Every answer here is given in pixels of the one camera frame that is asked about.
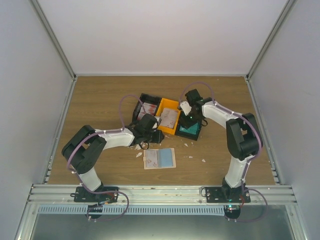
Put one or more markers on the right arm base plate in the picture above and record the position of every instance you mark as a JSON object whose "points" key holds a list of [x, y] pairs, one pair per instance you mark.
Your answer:
{"points": [[233, 199]]}

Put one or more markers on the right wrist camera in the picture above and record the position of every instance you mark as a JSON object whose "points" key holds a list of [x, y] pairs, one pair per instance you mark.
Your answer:
{"points": [[185, 107]]}

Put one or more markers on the right black card bin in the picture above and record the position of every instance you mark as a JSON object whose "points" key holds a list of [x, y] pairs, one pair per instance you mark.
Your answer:
{"points": [[187, 136]]}

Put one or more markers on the black card bin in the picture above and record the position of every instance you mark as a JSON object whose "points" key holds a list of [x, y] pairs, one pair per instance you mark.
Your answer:
{"points": [[149, 99], [187, 136]]}

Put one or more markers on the teal card stack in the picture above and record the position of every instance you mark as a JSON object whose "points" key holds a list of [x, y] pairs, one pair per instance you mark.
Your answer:
{"points": [[192, 130]]}

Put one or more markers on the white patterned card stack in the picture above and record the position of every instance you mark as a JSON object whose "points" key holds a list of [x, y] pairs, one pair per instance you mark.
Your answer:
{"points": [[168, 118]]}

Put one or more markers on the left aluminium frame post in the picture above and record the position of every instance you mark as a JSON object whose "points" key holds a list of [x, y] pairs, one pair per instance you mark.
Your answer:
{"points": [[51, 34]]}

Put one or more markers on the left black card bin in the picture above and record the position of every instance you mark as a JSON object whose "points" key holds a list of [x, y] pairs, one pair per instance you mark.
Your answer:
{"points": [[149, 99]]}

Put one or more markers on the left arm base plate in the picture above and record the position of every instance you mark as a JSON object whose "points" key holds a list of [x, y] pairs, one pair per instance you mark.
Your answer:
{"points": [[96, 201]]}

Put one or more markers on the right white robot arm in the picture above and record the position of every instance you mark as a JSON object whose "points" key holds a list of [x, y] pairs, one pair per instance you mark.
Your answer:
{"points": [[243, 138]]}

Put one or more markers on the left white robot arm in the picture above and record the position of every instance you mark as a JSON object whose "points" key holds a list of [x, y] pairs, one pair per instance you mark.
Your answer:
{"points": [[86, 146]]}

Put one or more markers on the red card stack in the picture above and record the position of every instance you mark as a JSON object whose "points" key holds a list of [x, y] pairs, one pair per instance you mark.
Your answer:
{"points": [[147, 108]]}

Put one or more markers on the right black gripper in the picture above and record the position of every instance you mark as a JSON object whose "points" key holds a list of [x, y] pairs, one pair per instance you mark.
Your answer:
{"points": [[187, 124]]}

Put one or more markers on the slotted cable duct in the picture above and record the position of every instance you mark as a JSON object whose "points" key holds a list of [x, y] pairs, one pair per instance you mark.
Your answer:
{"points": [[134, 209]]}

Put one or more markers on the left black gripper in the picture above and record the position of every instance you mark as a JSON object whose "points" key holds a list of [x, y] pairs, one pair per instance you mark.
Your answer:
{"points": [[158, 138]]}

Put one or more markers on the right aluminium frame post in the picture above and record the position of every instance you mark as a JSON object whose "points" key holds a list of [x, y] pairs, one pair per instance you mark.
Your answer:
{"points": [[289, 4]]}

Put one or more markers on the aluminium front rail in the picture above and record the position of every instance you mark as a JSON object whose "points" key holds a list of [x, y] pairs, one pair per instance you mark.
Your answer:
{"points": [[162, 194]]}

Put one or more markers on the aluminium frame post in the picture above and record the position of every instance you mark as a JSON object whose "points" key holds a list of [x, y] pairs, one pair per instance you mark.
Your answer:
{"points": [[51, 34], [289, 4]]}

